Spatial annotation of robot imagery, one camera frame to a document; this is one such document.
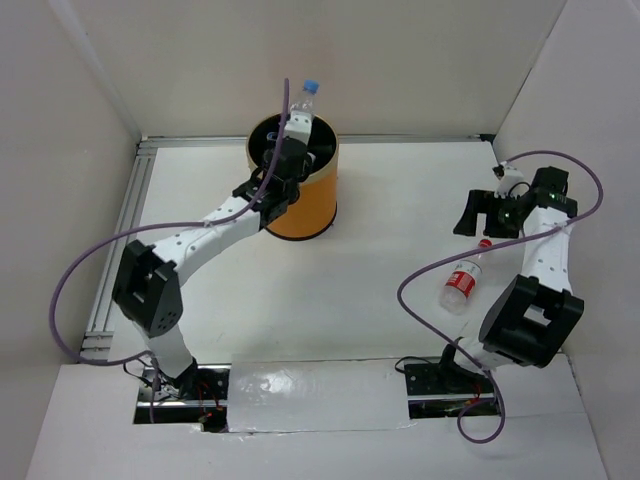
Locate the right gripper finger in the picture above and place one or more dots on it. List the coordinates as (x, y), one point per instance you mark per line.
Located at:
(494, 226)
(478, 202)

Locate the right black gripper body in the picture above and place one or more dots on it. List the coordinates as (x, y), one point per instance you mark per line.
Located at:
(516, 219)

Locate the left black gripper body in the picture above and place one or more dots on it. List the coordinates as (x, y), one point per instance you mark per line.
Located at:
(301, 178)

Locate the clear bottle blue label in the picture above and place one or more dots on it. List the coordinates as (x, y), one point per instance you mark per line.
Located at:
(304, 101)

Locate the clear bottle red label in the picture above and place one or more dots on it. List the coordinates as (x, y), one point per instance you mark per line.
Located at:
(464, 279)

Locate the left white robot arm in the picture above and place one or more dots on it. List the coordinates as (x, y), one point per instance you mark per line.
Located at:
(148, 283)

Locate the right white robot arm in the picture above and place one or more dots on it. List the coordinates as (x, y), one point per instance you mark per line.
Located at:
(535, 314)

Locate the orange cylindrical bin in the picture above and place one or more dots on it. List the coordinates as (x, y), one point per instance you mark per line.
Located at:
(316, 208)

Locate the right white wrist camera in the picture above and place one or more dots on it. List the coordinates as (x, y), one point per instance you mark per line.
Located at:
(510, 179)

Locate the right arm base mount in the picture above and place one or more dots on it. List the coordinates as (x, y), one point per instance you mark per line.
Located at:
(438, 388)

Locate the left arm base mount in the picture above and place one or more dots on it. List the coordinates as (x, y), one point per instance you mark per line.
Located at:
(202, 400)

